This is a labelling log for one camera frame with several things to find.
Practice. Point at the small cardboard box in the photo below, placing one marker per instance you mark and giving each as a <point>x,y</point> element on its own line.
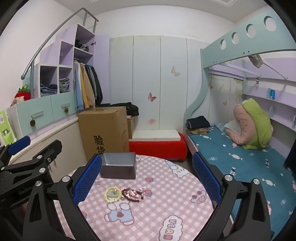
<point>130,127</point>

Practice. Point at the pink checked tablecloth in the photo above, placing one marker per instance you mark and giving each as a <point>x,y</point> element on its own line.
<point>161,208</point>

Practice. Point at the folded dark clothes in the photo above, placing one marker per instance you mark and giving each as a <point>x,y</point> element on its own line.
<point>197,121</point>

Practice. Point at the tan scarf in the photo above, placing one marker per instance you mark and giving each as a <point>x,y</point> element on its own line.
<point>198,131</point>

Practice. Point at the dark clothes pile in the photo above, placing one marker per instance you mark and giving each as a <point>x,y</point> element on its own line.
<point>82,45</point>

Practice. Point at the red ottoman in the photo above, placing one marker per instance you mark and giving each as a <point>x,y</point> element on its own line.
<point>157,148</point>

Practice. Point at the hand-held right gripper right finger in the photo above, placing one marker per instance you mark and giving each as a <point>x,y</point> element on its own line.
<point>207,179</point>

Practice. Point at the dark cloth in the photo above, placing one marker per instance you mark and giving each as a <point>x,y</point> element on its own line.
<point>291,160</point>

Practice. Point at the mint drawer cabinet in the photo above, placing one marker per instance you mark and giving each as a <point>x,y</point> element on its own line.
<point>46,111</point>

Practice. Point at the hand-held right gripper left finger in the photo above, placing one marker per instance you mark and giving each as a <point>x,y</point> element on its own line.
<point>89,179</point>

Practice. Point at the pink and green pillow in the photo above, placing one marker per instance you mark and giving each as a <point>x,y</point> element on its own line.
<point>256,125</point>

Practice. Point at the blue printed bed sheet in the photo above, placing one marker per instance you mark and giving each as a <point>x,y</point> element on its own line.
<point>245,166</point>

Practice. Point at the purple shelf unit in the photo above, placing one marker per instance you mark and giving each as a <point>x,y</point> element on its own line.
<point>67,44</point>

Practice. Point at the white wardrobe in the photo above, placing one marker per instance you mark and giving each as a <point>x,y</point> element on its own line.
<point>143,69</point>

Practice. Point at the small butterfly sticker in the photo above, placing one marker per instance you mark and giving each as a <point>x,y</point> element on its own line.
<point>225,103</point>

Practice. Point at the strawberry plush toy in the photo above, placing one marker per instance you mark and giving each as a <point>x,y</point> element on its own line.
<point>23,93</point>

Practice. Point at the dark hanging jackets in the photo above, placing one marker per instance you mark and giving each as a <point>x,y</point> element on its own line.
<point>97,85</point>

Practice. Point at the green box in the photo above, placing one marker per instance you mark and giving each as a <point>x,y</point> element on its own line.
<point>5,127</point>

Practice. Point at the large cardboard box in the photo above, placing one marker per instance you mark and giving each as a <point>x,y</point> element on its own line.
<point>104,129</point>

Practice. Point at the white pillow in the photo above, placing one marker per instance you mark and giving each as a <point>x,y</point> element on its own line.
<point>232,127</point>

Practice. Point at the pine cone ornament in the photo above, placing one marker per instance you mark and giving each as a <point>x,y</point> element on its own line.
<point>32,122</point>
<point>66,110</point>

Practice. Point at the beige butterfly sticker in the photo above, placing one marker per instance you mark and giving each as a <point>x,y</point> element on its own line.
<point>175,71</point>

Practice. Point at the light blue hanging shirt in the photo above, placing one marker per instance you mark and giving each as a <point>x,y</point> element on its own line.
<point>78,92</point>

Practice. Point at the pink plush toy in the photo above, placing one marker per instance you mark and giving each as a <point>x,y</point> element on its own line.
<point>18,100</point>

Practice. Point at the folded jeans stack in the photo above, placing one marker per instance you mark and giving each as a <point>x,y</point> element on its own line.
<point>64,85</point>
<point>48,90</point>

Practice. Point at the grey clip lamp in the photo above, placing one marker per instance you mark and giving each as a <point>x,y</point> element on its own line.
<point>256,60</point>

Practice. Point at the beige curved cabinet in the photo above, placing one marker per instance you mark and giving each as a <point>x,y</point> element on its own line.
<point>67,132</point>

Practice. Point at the grey metal tin box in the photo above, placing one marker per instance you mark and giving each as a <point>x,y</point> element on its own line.
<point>118,168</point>

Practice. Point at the small blue box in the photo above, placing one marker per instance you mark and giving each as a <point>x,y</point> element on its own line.
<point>272,93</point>

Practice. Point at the mint bunk bed frame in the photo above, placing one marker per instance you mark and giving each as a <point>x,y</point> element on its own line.
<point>215,55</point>

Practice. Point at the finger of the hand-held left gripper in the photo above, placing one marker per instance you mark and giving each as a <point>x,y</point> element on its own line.
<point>19,142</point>
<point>52,149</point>

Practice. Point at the grey metal handrail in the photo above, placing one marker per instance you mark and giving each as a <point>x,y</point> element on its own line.
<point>53,34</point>

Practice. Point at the pink butterfly sticker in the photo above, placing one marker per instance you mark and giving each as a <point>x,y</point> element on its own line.
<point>151,96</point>

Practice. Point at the black bag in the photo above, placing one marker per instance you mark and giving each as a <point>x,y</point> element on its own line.
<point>131,109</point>

